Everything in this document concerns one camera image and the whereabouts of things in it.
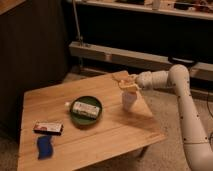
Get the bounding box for long grey case with handle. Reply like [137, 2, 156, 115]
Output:
[69, 41, 213, 81]

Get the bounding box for red chocolate bar packet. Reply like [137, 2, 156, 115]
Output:
[33, 122, 63, 135]

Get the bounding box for white snack box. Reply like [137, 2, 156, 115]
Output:
[73, 101, 100, 118]

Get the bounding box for small white bottle cap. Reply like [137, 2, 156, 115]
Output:
[65, 102, 71, 110]

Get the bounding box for white gripper with label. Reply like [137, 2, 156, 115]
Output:
[113, 72, 148, 93]

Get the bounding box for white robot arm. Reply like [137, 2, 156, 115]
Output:
[112, 64, 213, 171]

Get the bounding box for wooden table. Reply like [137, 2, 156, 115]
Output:
[18, 74, 165, 171]

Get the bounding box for metal stand pole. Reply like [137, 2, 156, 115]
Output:
[72, 0, 83, 46]

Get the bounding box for blue sponge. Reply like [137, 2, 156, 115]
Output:
[37, 136, 53, 160]

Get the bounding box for cluttered back shelf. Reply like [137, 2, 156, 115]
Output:
[75, 0, 213, 21]

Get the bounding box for dark green plate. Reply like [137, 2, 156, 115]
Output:
[69, 96, 102, 126]

